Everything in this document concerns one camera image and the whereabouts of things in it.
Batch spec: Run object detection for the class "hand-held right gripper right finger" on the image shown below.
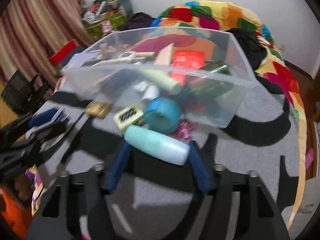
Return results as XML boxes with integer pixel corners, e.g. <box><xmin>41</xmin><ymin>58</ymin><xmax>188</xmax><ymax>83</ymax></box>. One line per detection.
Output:
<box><xmin>188</xmin><ymin>141</ymin><xmax>290</xmax><ymax>240</ymax></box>

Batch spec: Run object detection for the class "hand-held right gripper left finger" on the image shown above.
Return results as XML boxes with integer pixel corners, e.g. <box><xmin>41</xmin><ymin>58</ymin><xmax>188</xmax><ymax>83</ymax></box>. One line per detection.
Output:
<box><xmin>26</xmin><ymin>142</ymin><xmax>132</xmax><ymax>240</ymax></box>

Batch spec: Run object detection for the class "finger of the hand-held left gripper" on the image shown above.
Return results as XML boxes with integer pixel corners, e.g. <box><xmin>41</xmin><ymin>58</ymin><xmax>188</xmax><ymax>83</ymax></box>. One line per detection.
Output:
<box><xmin>0</xmin><ymin>107</ymin><xmax>70</xmax><ymax>141</ymax></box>
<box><xmin>15</xmin><ymin>123</ymin><xmax>67</xmax><ymax>153</ymax></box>

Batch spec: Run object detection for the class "mint green bottle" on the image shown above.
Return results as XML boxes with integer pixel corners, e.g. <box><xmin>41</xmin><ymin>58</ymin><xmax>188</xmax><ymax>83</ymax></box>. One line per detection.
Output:
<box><xmin>124</xmin><ymin>125</ymin><xmax>191</xmax><ymax>166</ymax></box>

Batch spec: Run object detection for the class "white round jar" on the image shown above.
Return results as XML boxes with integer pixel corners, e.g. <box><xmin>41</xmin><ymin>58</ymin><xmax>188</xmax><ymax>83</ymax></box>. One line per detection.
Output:
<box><xmin>142</xmin><ymin>85</ymin><xmax>160</xmax><ymax>104</ymax></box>

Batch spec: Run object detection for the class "dark green bottle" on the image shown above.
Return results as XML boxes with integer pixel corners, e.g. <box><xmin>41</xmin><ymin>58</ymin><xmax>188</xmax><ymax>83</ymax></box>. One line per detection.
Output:
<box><xmin>185</xmin><ymin>61</ymin><xmax>234</xmax><ymax>98</ymax></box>

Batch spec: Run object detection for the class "beige tube with red cap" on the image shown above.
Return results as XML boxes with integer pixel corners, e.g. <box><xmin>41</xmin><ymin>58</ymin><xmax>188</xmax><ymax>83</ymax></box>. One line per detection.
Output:
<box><xmin>93</xmin><ymin>57</ymin><xmax>147</xmax><ymax>67</ymax></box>

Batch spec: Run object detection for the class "pale green tube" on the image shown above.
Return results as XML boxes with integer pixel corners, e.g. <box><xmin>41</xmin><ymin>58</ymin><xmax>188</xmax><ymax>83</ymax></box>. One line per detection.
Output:
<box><xmin>136</xmin><ymin>69</ymin><xmax>182</xmax><ymax>94</ymax></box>

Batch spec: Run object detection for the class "white braided rope loop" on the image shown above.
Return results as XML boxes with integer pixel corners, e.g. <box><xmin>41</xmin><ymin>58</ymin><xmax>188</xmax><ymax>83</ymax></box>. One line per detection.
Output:
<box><xmin>117</xmin><ymin>51</ymin><xmax>137</xmax><ymax>59</ymax></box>

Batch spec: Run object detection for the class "clear plastic storage box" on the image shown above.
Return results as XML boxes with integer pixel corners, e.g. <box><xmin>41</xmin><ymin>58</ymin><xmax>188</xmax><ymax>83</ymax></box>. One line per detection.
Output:
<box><xmin>60</xmin><ymin>27</ymin><xmax>258</xmax><ymax>128</ymax></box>

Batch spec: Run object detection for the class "red packet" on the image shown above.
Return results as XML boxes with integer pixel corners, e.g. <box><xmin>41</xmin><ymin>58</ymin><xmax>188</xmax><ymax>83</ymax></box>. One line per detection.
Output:
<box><xmin>170</xmin><ymin>50</ymin><xmax>206</xmax><ymax>86</ymax></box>

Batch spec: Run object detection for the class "black mesh chair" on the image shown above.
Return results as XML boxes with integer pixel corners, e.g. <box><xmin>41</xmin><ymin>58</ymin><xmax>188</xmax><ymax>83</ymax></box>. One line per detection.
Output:
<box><xmin>1</xmin><ymin>69</ymin><xmax>50</xmax><ymax>115</ymax></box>

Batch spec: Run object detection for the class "pink glittery small item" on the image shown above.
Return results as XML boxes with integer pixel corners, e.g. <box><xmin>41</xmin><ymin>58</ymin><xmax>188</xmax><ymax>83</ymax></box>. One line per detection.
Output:
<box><xmin>172</xmin><ymin>119</ymin><xmax>197</xmax><ymax>142</ymax></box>

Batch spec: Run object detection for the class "yellow-green black dotted item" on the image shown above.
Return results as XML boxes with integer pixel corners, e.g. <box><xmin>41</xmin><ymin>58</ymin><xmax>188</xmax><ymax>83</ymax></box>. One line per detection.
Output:
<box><xmin>114</xmin><ymin>106</ymin><xmax>145</xmax><ymax>130</ymax></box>

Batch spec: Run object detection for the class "grey black patterned mat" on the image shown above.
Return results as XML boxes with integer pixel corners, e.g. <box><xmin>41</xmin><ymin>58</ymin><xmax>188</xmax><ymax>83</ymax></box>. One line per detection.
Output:
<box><xmin>30</xmin><ymin>80</ymin><xmax>300</xmax><ymax>240</ymax></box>

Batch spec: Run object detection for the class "gold small box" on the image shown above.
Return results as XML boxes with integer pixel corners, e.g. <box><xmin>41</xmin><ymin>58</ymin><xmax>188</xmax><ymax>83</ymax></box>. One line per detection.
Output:
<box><xmin>84</xmin><ymin>101</ymin><xmax>112</xmax><ymax>118</ymax></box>

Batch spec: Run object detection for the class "dark blue box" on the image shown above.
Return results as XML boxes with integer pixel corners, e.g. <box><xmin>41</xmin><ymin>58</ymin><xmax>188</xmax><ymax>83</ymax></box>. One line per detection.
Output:
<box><xmin>60</xmin><ymin>45</ymin><xmax>85</xmax><ymax>68</ymax></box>

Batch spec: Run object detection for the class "red box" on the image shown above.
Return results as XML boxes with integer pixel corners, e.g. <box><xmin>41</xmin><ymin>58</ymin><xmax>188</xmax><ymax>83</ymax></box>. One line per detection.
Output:
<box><xmin>49</xmin><ymin>39</ymin><xmax>78</xmax><ymax>65</ymax></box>

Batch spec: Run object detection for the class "teal tape roll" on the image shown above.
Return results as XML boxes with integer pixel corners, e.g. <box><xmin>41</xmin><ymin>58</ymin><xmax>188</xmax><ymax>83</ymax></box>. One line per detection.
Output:
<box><xmin>144</xmin><ymin>97</ymin><xmax>182</xmax><ymax>133</ymax></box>

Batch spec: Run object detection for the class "striped pink curtain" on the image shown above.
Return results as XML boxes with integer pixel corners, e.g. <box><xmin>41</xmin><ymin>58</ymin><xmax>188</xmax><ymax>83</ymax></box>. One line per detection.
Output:
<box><xmin>0</xmin><ymin>0</ymin><xmax>94</xmax><ymax>85</ymax></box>

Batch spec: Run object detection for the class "pink bunny figure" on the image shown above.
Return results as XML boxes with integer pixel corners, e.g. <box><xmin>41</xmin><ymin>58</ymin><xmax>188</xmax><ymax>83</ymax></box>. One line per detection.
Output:
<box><xmin>101</xmin><ymin>21</ymin><xmax>113</xmax><ymax>34</ymax></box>

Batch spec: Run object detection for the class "pink clog shoe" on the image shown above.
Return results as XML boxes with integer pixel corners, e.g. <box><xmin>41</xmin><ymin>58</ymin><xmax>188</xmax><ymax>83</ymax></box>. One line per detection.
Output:
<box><xmin>305</xmin><ymin>147</ymin><xmax>314</xmax><ymax>168</ymax></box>

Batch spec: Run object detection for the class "white ribbed panel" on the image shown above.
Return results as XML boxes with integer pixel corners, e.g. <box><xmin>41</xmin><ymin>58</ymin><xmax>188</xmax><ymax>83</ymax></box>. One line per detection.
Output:
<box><xmin>287</xmin><ymin>177</ymin><xmax>320</xmax><ymax>240</ymax></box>

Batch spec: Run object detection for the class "green storage box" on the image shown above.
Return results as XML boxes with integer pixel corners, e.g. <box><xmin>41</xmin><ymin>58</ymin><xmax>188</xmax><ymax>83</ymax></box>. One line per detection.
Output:
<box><xmin>84</xmin><ymin>12</ymin><xmax>127</xmax><ymax>40</ymax></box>

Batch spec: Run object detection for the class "wooden shelf unit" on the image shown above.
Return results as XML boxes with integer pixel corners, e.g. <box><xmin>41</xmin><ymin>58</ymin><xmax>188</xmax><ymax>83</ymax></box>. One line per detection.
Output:
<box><xmin>307</xmin><ymin>110</ymin><xmax>320</xmax><ymax>178</ymax></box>

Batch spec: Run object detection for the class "colourful patchwork blanket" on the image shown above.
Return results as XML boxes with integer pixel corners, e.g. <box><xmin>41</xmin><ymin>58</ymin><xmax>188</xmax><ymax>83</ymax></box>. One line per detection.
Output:
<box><xmin>150</xmin><ymin>0</ymin><xmax>308</xmax><ymax>230</ymax></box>

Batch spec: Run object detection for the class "dark purple clothing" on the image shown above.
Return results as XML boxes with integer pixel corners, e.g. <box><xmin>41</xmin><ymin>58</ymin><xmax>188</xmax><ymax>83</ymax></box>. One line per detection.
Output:
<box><xmin>119</xmin><ymin>12</ymin><xmax>157</xmax><ymax>30</ymax></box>

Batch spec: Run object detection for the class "black clothing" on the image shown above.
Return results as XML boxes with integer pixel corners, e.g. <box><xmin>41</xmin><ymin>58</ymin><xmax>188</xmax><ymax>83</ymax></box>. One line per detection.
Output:
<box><xmin>226</xmin><ymin>28</ymin><xmax>268</xmax><ymax>70</ymax></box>

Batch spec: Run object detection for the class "grey plush toy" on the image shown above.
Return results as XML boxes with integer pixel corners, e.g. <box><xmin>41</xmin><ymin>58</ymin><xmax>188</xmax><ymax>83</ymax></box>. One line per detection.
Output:
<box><xmin>102</xmin><ymin>0</ymin><xmax>134</xmax><ymax>18</ymax></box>

